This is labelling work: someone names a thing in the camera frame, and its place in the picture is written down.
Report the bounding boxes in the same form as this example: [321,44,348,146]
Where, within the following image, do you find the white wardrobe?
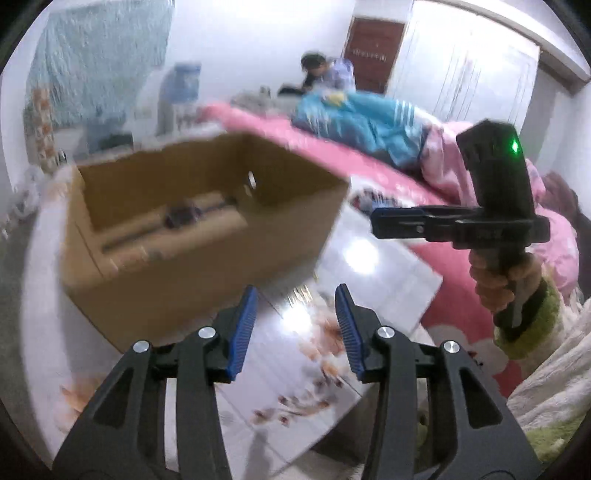
[406,0,542,139]

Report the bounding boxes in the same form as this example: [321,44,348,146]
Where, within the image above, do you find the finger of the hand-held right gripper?
[370,206,462,243]

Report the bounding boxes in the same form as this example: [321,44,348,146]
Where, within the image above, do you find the person's right hand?
[468,251,544,324]

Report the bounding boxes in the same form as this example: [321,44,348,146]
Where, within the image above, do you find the person's right forearm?
[494,277,588,365]

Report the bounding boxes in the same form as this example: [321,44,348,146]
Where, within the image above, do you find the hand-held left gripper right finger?
[335,284,543,480]

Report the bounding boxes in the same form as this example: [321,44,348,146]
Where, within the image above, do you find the blue blanket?
[292,89,433,172]

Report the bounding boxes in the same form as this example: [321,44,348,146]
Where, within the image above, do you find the dark red door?
[344,16,407,95]

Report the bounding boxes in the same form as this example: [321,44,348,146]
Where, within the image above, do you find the pink floral bed sheet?
[203,104,578,398]

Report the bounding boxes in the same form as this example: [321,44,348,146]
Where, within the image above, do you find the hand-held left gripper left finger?
[53,285,258,480]

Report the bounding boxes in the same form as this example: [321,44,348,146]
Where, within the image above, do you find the light pink blanket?
[419,122,581,296]

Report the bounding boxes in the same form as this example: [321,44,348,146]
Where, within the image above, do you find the patchwork wall cloth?
[25,87,52,172]

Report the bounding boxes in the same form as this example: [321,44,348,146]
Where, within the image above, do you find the brown cardboard box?
[60,131,352,354]

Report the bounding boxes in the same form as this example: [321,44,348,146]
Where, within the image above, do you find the pink strap digital watch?
[102,194,241,252]

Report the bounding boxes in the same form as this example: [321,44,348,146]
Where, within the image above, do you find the floral print table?
[23,166,444,467]

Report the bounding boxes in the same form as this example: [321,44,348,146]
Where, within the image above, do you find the teal patterned wall cloth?
[28,0,175,136]

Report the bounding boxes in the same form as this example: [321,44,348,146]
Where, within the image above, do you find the blue water dispenser bottle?
[172,62,202,106]

